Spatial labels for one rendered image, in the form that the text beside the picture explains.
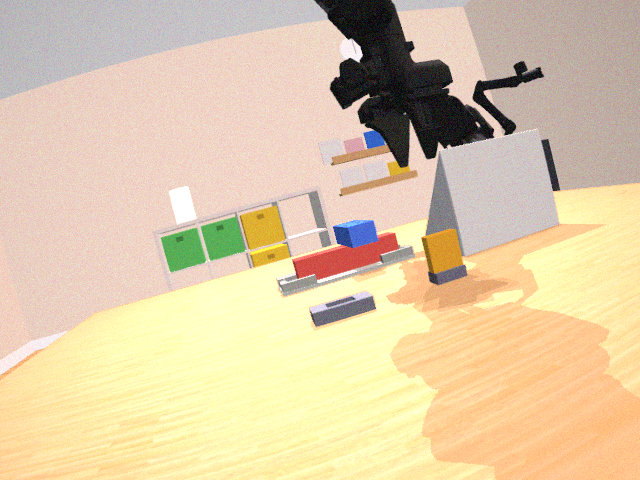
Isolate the orange rectangular block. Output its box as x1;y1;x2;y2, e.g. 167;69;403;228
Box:
421;229;463;274

